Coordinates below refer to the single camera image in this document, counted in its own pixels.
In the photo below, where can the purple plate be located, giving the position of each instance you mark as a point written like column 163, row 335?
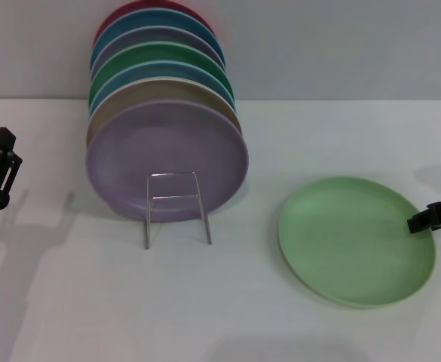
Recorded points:
column 148, row 151

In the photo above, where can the grey lavender plate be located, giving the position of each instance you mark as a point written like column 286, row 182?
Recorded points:
column 160, row 35

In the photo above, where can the maroon plate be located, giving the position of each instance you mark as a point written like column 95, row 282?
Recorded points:
column 107, row 19

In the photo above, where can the light green plate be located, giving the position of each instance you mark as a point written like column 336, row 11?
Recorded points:
column 348, row 241

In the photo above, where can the light blue plate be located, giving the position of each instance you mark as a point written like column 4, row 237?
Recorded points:
column 156, row 71

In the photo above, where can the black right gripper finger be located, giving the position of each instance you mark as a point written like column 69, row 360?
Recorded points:
column 437, row 216

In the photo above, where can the beige plate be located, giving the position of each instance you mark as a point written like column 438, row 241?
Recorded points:
column 148, row 90

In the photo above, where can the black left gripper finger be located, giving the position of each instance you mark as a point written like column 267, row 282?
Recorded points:
column 1, row 177

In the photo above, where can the dark green plate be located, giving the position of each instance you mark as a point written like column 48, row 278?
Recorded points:
column 160, row 53

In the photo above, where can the teal blue plate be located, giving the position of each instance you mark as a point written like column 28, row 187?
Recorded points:
column 160, row 19

